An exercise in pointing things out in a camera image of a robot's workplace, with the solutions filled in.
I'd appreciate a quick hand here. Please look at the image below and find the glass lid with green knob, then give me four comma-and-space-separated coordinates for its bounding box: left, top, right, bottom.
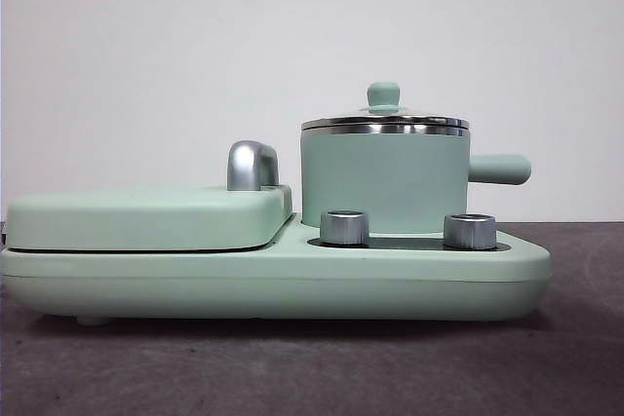
299, 82, 470, 137

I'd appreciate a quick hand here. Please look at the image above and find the silver control knob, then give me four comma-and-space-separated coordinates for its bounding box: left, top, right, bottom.
319, 209, 371, 246
442, 213, 498, 248

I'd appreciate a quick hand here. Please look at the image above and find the mint green griddle cover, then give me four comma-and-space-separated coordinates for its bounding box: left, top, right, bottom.
5, 140, 295, 252

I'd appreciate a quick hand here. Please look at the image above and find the mint green breakfast machine base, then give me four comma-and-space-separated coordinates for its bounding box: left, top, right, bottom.
0, 235, 553, 327

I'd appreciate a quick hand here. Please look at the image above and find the mint green handled steamer pot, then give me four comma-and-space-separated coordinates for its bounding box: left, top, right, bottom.
298, 118, 531, 237

